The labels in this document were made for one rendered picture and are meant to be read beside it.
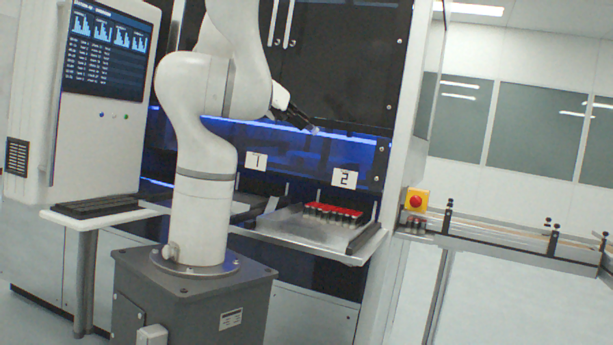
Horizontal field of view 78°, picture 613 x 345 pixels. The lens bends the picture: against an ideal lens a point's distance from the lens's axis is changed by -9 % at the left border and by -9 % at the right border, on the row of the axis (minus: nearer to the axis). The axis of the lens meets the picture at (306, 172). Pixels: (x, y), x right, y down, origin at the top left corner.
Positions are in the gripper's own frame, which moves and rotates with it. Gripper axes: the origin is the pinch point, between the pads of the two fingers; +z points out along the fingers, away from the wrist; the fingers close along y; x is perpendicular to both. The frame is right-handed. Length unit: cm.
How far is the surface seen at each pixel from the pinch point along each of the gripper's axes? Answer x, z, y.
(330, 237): -11.6, 22.6, 18.3
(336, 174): -17.7, 28.4, -21.5
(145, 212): -66, -15, -4
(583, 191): 17, 422, -338
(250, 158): -40, 5, -31
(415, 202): -1.3, 47.9, -9.0
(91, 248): -106, -22, -8
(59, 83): -42, -59, -6
